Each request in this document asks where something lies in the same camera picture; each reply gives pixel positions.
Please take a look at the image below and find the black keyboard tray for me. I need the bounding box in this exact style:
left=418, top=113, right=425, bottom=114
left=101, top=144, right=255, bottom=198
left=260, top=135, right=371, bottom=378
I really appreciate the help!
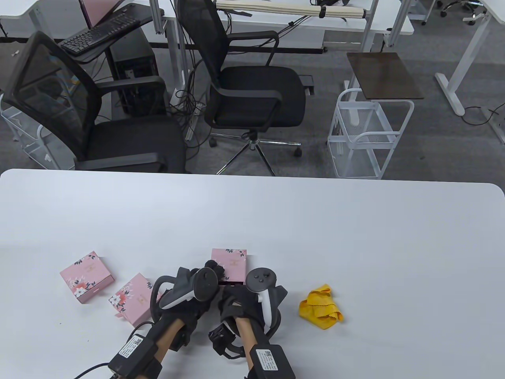
left=59, top=5, right=154, bottom=64

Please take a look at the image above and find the rolled beige mat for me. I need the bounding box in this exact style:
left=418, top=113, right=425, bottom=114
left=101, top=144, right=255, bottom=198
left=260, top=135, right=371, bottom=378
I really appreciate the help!
left=215, top=0, right=367, bottom=19

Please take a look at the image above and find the pink floral box, middle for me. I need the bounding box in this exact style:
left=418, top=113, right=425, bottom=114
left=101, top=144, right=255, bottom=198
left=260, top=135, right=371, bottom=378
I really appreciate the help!
left=108, top=272, right=163, bottom=330

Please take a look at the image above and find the yellow cleaning cloth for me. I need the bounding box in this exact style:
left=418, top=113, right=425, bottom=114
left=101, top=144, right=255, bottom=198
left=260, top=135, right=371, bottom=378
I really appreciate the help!
left=299, top=283, right=344, bottom=330

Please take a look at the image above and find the black labelled forearm box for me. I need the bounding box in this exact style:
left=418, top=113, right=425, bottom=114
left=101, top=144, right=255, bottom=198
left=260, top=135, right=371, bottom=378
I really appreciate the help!
left=247, top=344, right=296, bottom=379
left=108, top=334, right=163, bottom=379

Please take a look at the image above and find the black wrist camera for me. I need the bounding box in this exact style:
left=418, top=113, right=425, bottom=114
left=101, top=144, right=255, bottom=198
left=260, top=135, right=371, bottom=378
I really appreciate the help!
left=208, top=325, right=245, bottom=360
left=170, top=325, right=197, bottom=350

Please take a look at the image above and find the person's right forearm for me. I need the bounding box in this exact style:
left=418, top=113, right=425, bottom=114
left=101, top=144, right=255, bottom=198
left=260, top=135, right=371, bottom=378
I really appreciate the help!
left=235, top=316, right=258, bottom=366

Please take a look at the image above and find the tangle of black cables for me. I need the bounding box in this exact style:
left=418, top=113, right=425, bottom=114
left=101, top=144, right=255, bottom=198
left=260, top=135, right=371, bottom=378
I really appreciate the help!
left=170, top=47, right=209, bottom=158

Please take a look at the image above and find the pink floral box sleeve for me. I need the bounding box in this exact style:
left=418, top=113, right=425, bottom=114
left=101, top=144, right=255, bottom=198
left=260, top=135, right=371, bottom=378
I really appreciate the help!
left=210, top=248, right=248, bottom=284

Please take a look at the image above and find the person's left hand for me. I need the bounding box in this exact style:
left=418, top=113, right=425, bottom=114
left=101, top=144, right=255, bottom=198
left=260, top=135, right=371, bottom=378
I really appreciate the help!
left=152, top=259, right=226, bottom=330

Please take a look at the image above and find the black mesh office chair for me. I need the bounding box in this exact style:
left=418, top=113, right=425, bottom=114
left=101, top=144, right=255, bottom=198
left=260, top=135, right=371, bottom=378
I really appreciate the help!
left=2, top=31, right=188, bottom=173

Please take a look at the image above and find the person's left forearm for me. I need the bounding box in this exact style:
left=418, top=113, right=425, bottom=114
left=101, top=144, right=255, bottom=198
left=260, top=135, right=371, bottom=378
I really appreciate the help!
left=152, top=318, right=186, bottom=362

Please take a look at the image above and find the white wire cart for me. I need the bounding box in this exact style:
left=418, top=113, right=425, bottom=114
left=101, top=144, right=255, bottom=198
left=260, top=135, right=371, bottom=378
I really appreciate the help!
left=0, top=95, right=60, bottom=170
left=327, top=89, right=415, bottom=180

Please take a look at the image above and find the black keyboard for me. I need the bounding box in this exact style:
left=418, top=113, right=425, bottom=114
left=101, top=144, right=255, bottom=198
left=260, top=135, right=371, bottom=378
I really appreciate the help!
left=59, top=14, right=142, bottom=56

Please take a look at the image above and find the dark brown wooden board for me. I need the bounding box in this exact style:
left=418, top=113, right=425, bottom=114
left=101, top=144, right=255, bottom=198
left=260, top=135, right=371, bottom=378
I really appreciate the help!
left=346, top=52, right=425, bottom=100

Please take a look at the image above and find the pink floral gift box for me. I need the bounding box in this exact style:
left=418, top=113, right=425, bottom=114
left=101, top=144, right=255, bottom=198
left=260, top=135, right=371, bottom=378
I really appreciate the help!
left=60, top=251, right=115, bottom=304

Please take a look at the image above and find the black glove cable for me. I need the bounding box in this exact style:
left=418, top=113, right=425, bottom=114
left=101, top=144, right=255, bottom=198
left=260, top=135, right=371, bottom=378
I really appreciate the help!
left=77, top=322, right=154, bottom=379

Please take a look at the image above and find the white desk foot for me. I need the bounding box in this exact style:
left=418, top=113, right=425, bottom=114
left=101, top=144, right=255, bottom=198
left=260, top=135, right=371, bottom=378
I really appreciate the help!
left=481, top=106, right=505, bottom=143

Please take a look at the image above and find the grey hand controller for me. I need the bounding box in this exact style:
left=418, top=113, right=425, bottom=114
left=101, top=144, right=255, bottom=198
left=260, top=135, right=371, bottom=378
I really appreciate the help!
left=150, top=267, right=220, bottom=321
left=245, top=268, right=288, bottom=339

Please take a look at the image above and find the person's right hand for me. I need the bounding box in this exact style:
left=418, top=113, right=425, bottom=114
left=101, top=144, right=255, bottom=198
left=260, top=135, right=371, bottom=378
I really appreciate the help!
left=213, top=285, right=282, bottom=340

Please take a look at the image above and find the black computer tower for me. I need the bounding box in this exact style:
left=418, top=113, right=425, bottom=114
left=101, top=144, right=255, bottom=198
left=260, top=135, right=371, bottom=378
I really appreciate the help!
left=108, top=28, right=168, bottom=117

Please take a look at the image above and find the black chair chrome base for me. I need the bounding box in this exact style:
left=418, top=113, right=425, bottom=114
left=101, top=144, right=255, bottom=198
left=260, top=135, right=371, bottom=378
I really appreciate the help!
left=176, top=0, right=307, bottom=176

